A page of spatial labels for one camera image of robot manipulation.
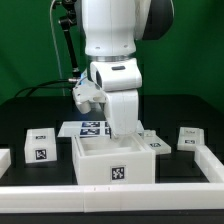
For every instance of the white front fence rail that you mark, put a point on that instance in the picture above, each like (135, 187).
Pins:
(103, 198)

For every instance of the white cabinet body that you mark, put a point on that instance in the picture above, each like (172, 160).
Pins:
(104, 161)

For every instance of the white base tag plate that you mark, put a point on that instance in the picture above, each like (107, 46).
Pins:
(85, 129)

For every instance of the white door panel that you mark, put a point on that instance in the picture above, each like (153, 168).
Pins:
(40, 145)
(189, 138)

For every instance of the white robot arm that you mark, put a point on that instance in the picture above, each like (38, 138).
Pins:
(111, 28)

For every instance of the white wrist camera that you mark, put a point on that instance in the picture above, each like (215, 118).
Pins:
(85, 93)

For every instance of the white right fence rail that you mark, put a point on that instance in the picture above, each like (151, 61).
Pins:
(209, 164)

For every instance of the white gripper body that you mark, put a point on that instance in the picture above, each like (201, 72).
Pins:
(121, 111)

